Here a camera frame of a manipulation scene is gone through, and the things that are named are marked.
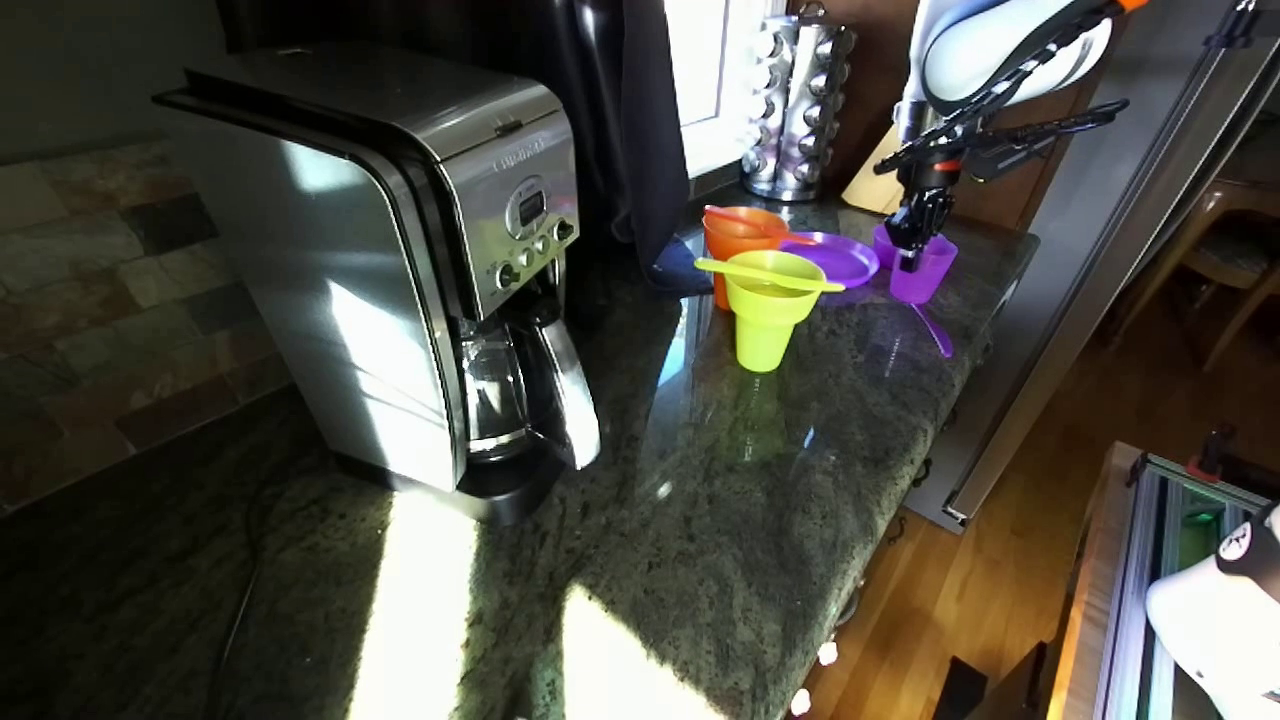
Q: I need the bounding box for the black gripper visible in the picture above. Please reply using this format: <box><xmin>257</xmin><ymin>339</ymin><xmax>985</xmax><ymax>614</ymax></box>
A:
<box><xmin>883</xmin><ymin>120</ymin><xmax>976</xmax><ymax>276</ymax></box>

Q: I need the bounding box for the purple plastic cup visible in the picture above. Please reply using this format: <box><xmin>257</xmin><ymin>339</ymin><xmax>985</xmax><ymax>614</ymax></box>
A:
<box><xmin>887</xmin><ymin>233</ymin><xmax>965</xmax><ymax>313</ymax></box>

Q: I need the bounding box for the purple plastic knife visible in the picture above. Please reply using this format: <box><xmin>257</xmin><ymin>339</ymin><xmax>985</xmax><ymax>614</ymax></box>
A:
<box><xmin>908</xmin><ymin>299</ymin><xmax>959</xmax><ymax>362</ymax></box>

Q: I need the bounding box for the wooden knife block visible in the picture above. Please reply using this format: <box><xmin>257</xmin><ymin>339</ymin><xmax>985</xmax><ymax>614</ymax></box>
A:
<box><xmin>835</xmin><ymin>124</ymin><xmax>924</xmax><ymax>218</ymax></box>

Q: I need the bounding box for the purple plastic plate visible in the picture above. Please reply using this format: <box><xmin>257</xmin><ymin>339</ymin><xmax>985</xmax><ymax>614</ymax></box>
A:
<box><xmin>776</xmin><ymin>226</ymin><xmax>883</xmax><ymax>294</ymax></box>

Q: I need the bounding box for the yellow-green plastic utensil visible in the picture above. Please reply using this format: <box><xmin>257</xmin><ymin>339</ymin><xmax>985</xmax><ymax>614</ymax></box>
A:
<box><xmin>692</xmin><ymin>255</ymin><xmax>847</xmax><ymax>294</ymax></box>

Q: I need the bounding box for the stainless steel appliance panel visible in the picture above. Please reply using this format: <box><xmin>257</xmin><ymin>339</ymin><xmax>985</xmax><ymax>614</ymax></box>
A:
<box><xmin>904</xmin><ymin>0</ymin><xmax>1280</xmax><ymax>535</ymax></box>

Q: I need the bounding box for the yellow-green plastic cup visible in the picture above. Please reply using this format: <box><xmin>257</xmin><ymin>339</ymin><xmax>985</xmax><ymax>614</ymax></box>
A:
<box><xmin>692</xmin><ymin>248</ymin><xmax>847</xmax><ymax>374</ymax></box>

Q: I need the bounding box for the orange plastic cup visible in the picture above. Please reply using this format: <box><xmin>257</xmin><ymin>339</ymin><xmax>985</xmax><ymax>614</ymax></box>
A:
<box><xmin>701</xmin><ymin>201</ymin><xmax>790</xmax><ymax>317</ymax></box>

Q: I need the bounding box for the blue plastic plate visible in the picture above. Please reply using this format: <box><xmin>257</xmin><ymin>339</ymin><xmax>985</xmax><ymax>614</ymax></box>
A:
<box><xmin>649</xmin><ymin>233</ymin><xmax>716</xmax><ymax>294</ymax></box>

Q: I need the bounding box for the wooden chair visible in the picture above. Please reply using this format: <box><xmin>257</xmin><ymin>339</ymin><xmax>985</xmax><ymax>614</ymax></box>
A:
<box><xmin>1131</xmin><ymin>174</ymin><xmax>1280</xmax><ymax>374</ymax></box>

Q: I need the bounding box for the glass coffee carafe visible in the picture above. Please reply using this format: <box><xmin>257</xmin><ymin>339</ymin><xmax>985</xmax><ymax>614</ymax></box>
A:
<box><xmin>456</xmin><ymin>307</ymin><xmax>609</xmax><ymax>475</ymax></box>

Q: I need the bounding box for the black floor object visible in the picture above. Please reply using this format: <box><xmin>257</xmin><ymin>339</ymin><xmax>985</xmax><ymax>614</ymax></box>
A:
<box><xmin>930</xmin><ymin>641</ymin><xmax>1056</xmax><ymax>720</ymax></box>

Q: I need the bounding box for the silver drip coffee maker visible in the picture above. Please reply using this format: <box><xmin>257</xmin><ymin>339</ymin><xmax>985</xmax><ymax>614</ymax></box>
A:
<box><xmin>152</xmin><ymin>37</ymin><xmax>609</xmax><ymax>514</ymax></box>

